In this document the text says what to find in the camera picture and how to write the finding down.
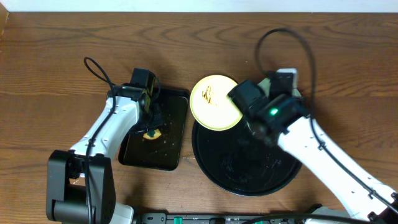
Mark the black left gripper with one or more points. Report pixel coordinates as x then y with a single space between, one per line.
154 121

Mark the yellow green sponge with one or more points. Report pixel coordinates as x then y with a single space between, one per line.
152 134

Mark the yellow plate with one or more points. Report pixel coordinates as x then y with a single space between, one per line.
210 104

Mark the light blue plate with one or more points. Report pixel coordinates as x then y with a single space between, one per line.
265 85

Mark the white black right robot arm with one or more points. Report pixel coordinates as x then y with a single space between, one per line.
293 128

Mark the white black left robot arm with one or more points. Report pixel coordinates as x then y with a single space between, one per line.
80 183

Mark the black rectangular tray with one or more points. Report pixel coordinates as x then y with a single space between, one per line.
169 113

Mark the black round tray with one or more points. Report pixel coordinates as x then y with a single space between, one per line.
235 161

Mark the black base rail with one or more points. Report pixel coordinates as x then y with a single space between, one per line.
163 218

